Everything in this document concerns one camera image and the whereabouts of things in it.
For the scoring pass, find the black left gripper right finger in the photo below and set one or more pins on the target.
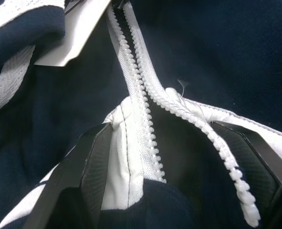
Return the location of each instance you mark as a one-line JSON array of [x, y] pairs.
[[262, 164]]

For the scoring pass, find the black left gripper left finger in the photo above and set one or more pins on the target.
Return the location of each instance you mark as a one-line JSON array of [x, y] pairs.
[[71, 167]]

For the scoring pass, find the white paper tag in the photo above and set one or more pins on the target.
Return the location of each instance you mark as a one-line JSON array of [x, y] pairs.
[[76, 31]]

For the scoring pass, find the navy blue zip jacket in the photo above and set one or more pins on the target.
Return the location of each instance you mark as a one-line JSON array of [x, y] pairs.
[[202, 59]]

